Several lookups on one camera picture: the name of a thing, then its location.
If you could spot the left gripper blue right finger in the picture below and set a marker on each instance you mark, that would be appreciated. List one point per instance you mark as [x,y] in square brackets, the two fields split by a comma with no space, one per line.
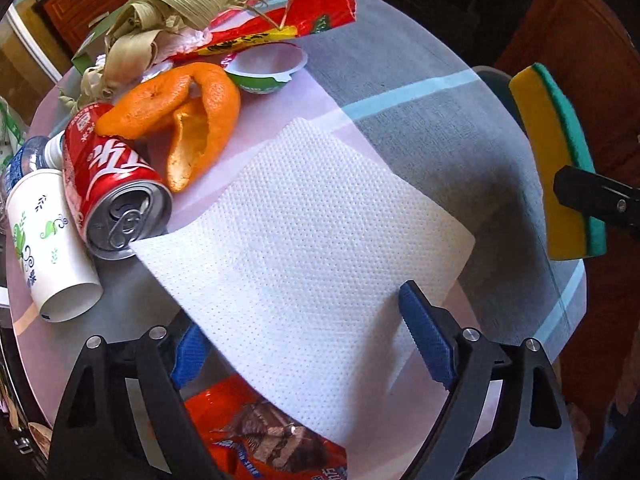
[433,330]

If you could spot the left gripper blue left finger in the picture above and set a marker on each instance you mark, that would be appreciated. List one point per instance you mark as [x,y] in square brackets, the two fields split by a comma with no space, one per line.
[191,353]

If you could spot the wooden door panel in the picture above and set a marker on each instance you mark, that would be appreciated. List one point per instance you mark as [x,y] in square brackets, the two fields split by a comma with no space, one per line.
[590,56]

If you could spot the clear plastic water bottle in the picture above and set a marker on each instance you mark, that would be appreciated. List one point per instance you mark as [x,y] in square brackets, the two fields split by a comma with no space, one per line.
[38,152]

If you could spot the green white yogurt cup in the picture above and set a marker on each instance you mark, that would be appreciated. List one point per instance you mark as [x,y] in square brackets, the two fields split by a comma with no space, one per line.
[266,68]

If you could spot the dried bamboo leaf bundle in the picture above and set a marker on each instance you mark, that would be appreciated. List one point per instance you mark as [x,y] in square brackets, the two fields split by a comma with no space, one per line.
[143,34]

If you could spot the white paper towel sheet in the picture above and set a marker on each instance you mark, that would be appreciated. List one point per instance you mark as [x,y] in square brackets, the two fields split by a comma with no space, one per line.
[293,275]

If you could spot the red soda can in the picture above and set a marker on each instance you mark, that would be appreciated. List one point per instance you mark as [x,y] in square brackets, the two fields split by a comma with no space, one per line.
[114,195]

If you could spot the yellow green sponge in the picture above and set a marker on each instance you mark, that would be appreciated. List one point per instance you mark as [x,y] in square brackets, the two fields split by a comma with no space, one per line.
[557,140]

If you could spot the red yellow snack wrapper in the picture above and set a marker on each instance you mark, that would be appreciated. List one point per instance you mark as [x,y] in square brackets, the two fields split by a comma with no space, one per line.
[298,18]

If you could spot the orange peel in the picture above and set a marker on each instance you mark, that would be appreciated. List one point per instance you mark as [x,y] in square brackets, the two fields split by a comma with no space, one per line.
[197,103]

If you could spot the white paper cup green pattern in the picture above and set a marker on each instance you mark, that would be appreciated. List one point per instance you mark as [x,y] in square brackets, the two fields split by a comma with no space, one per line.
[58,271]

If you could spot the green cardboard box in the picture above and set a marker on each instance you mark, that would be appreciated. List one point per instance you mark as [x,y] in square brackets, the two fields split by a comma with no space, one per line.
[94,44]

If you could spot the red orange chocolate wrapper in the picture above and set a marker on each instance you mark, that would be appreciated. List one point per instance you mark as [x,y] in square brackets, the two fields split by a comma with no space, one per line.
[250,438]

